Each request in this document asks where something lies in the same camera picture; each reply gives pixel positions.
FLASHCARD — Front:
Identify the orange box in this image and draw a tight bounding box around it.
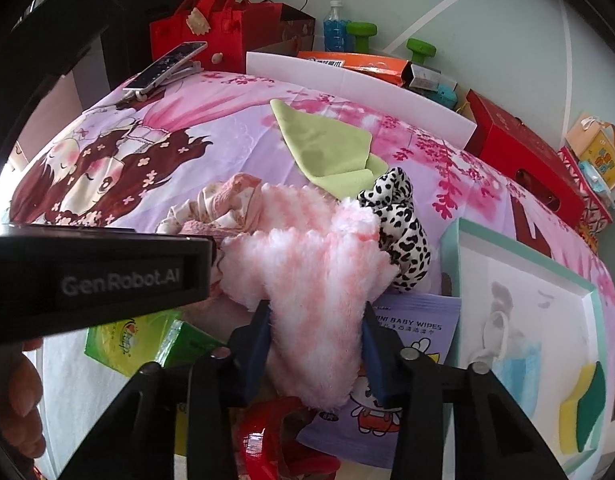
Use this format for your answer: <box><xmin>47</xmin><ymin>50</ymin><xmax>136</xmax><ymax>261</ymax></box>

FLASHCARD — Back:
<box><xmin>296</xmin><ymin>51</ymin><xmax>411</xmax><ymax>87</ymax></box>

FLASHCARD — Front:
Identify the red gift box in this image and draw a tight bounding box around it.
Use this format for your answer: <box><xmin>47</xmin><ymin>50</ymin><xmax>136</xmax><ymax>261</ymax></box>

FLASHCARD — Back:
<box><xmin>464</xmin><ymin>89</ymin><xmax>587</xmax><ymax>227</ymax></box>

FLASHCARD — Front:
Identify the pink phone stand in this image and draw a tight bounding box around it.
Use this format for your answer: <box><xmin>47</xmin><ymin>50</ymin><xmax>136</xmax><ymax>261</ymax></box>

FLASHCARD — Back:
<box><xmin>135</xmin><ymin>58</ymin><xmax>204</xmax><ymax>102</ymax></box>

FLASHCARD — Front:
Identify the peach patterned cloth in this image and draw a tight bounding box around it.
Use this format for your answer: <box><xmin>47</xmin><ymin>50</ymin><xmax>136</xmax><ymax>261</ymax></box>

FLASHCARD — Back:
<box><xmin>156</xmin><ymin>172</ymin><xmax>269</xmax><ymax>242</ymax></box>

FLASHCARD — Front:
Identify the leopard print cloth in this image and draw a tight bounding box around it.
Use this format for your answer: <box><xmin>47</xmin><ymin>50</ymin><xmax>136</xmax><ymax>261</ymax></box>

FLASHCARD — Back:
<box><xmin>356</xmin><ymin>167</ymin><xmax>433</xmax><ymax>295</ymax></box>

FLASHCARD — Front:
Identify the pink white fluffy towel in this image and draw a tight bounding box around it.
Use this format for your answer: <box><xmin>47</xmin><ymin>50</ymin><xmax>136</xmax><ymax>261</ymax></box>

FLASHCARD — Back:
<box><xmin>222</xmin><ymin>184</ymin><xmax>389</xmax><ymax>411</ymax></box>

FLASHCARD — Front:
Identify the green tissue pack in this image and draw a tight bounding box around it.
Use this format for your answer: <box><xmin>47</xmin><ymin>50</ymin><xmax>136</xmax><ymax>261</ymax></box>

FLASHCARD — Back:
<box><xmin>84</xmin><ymin>307</ymin><xmax>229</xmax><ymax>377</ymax></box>

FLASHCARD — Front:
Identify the red tape roll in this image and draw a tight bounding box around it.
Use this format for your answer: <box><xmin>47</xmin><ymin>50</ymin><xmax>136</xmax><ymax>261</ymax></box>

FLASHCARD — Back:
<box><xmin>236</xmin><ymin>395</ymin><xmax>339</xmax><ymax>480</ymax></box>

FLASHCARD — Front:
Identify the person's left hand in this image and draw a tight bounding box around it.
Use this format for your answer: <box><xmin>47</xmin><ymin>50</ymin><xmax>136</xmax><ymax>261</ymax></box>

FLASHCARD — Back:
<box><xmin>0</xmin><ymin>337</ymin><xmax>45</xmax><ymax>461</ymax></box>

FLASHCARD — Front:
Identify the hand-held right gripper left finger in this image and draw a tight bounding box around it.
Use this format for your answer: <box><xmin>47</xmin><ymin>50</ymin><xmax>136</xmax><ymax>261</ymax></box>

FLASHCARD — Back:
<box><xmin>58</xmin><ymin>300</ymin><xmax>273</xmax><ymax>480</ymax></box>

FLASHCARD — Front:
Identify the blue wipes pack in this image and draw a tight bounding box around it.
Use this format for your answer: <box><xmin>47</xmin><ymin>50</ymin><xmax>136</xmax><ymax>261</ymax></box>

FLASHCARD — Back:
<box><xmin>579</xmin><ymin>160</ymin><xmax>614</xmax><ymax>197</ymax></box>

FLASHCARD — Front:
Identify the smartphone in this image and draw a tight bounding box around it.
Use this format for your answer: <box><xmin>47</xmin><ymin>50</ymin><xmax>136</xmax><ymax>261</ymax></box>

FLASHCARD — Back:
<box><xmin>124</xmin><ymin>41</ymin><xmax>209</xmax><ymax>94</ymax></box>

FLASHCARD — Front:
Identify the blue face mask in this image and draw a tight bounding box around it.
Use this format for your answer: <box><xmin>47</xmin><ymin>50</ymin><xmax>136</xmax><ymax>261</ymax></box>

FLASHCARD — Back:
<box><xmin>480</xmin><ymin>310</ymin><xmax>544</xmax><ymax>411</ymax></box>

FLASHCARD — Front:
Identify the teal toy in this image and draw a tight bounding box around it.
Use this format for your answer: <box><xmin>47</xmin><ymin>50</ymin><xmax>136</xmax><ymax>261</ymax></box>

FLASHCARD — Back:
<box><xmin>426</xmin><ymin>84</ymin><xmax>459</xmax><ymax>112</ymax></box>

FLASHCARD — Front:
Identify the teal-edged white box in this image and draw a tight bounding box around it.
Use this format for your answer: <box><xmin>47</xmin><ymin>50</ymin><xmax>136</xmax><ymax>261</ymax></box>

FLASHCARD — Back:
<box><xmin>439</xmin><ymin>218</ymin><xmax>609</xmax><ymax>461</ymax></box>

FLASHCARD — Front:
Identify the green dumbbell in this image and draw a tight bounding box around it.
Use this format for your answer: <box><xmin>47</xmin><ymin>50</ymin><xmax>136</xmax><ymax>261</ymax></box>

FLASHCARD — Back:
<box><xmin>405</xmin><ymin>38</ymin><xmax>437</xmax><ymax>66</ymax></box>
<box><xmin>346</xmin><ymin>20</ymin><xmax>379</xmax><ymax>53</ymax></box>

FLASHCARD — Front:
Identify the yellow green sponge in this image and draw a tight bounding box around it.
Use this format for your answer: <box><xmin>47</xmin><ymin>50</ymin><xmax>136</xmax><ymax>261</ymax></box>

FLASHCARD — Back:
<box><xmin>559</xmin><ymin>360</ymin><xmax>608</xmax><ymax>454</ymax></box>

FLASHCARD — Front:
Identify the light green cloth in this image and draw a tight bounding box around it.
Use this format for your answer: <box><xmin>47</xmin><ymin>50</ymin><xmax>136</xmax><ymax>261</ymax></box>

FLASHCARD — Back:
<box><xmin>270</xmin><ymin>98</ymin><xmax>389</xmax><ymax>197</ymax></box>

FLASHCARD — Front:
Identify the purple baby wipes pack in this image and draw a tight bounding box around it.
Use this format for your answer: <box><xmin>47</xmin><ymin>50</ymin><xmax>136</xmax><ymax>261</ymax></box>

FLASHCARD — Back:
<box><xmin>295</xmin><ymin>292</ymin><xmax>463</xmax><ymax>472</ymax></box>

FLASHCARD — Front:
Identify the blue liquid bottle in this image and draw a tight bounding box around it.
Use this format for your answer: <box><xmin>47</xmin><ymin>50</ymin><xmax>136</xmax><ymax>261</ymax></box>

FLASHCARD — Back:
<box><xmin>323</xmin><ymin>0</ymin><xmax>349</xmax><ymax>53</ymax></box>

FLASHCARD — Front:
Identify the red felt bag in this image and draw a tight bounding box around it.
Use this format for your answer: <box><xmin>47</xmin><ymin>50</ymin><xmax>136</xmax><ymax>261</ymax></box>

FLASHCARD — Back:
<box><xmin>149</xmin><ymin>0</ymin><xmax>284</xmax><ymax>75</ymax></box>

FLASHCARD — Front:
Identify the white foam board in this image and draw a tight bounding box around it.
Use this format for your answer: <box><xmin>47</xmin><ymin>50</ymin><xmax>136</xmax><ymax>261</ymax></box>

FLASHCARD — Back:
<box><xmin>246</xmin><ymin>51</ymin><xmax>477</xmax><ymax>147</ymax></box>

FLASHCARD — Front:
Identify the red white patterned box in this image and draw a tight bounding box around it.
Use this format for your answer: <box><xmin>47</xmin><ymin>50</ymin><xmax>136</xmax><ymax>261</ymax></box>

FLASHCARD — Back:
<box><xmin>557</xmin><ymin>146</ymin><xmax>614</xmax><ymax>227</ymax></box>

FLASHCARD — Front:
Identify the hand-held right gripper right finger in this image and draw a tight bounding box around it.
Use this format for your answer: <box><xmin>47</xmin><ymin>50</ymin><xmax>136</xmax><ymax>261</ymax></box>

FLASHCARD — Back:
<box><xmin>360</xmin><ymin>302</ymin><xmax>568</xmax><ymax>480</ymax></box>

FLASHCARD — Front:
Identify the grey carton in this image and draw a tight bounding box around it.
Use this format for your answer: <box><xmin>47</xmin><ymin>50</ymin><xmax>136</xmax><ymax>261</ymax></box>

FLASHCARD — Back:
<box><xmin>406</xmin><ymin>62</ymin><xmax>457</xmax><ymax>94</ymax></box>

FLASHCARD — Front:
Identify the yellow carry box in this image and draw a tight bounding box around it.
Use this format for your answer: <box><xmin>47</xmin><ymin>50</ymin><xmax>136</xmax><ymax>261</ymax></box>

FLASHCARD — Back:
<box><xmin>566</xmin><ymin>114</ymin><xmax>615</xmax><ymax>187</ymax></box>

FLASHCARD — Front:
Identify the brown gift bag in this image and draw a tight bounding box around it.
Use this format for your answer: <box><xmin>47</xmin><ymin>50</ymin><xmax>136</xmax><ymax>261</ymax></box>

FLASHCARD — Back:
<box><xmin>279</xmin><ymin>3</ymin><xmax>317</xmax><ymax>57</ymax></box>

